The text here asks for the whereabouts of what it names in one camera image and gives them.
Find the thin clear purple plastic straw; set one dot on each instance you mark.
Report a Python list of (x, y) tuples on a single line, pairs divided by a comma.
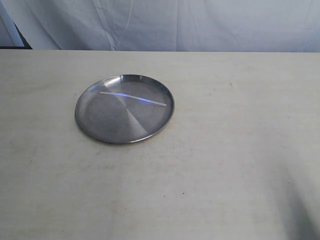
[(133, 97)]

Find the round silver metal plate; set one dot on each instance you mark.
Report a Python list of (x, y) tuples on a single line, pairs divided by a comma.
[(120, 120)]

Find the white panel with dark edge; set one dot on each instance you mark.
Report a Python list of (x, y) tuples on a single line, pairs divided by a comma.
[(10, 36)]

